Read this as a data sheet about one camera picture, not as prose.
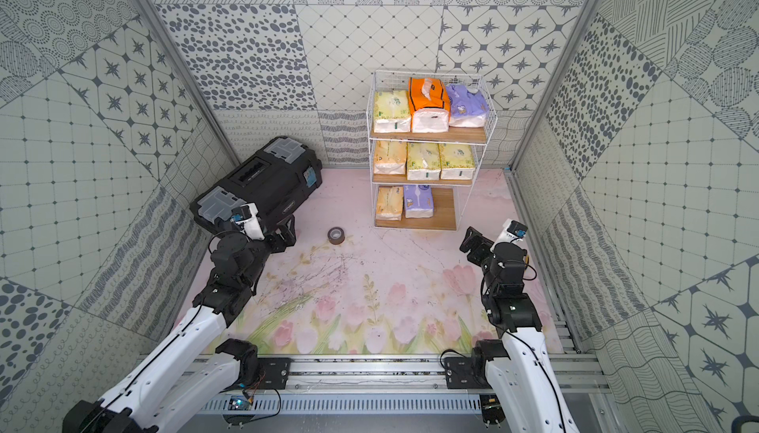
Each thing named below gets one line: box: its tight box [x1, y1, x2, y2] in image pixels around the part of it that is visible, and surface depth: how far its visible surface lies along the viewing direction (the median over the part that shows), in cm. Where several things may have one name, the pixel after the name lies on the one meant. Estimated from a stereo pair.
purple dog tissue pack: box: [446, 83, 489, 128], surface depth 74 cm
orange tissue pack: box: [408, 77, 450, 134], surface depth 71 cm
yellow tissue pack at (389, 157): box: [373, 140, 408, 175], surface depth 85 cm
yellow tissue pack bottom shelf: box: [375, 185, 405, 221], surface depth 104 cm
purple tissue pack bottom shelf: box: [403, 183, 434, 219], surface depth 104 cm
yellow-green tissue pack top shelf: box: [373, 89, 412, 133], surface depth 72 cm
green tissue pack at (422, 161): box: [407, 142, 440, 181], surface depth 83 cm
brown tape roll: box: [327, 226, 345, 246], surface depth 101 cm
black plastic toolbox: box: [189, 135, 324, 234], surface depth 98 cm
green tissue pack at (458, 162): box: [440, 143, 476, 180], surface depth 83 cm
